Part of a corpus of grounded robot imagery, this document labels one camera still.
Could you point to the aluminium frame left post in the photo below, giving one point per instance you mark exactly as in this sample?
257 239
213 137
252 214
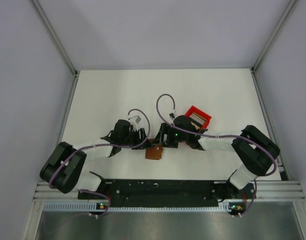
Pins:
53 35

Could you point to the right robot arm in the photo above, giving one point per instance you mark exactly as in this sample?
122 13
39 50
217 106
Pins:
255 150

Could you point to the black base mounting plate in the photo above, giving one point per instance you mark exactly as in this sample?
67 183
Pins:
171 193

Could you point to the white slotted cable duct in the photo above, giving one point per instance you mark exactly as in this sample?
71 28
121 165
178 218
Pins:
98 207

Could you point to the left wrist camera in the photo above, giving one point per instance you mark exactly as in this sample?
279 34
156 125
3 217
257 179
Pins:
134 120

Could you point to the stack of cards in bin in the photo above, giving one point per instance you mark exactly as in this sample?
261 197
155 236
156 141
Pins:
198 120

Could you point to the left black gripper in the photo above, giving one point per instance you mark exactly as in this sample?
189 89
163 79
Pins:
143 135

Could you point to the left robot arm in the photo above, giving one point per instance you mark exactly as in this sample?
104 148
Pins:
65 168

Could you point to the brown leather card holder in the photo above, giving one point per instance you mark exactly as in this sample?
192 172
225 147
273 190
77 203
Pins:
154 153

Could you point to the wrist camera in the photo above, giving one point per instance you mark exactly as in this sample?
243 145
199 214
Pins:
134 120
173 114

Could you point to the aluminium frame front rail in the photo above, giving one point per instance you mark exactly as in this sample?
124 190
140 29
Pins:
267 191

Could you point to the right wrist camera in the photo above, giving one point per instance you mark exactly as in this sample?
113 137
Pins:
173 114

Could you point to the red plastic card bin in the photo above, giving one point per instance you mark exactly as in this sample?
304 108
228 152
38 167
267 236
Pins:
200 113

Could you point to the aluminium frame right post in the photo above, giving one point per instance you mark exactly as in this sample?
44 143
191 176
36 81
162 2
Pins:
275 33

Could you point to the aluminium frame post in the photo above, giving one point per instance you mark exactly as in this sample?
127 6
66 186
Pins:
53 35
275 33

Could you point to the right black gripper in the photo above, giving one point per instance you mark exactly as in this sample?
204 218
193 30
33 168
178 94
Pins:
160 138

